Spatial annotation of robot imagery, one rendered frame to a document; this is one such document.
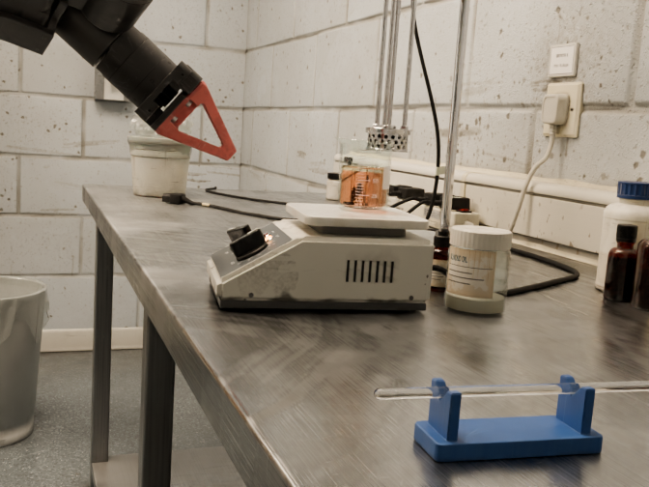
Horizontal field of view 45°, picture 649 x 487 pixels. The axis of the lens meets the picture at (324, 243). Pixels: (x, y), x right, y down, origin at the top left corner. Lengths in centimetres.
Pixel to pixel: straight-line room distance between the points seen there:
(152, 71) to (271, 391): 38
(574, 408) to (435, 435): 8
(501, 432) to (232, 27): 284
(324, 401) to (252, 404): 5
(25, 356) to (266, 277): 165
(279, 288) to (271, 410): 24
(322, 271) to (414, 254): 9
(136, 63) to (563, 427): 51
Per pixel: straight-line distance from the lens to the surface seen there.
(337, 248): 70
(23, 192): 310
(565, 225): 122
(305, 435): 44
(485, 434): 44
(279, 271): 69
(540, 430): 46
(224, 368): 54
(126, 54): 77
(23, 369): 231
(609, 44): 126
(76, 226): 312
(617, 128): 122
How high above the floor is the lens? 92
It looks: 8 degrees down
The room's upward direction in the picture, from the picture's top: 4 degrees clockwise
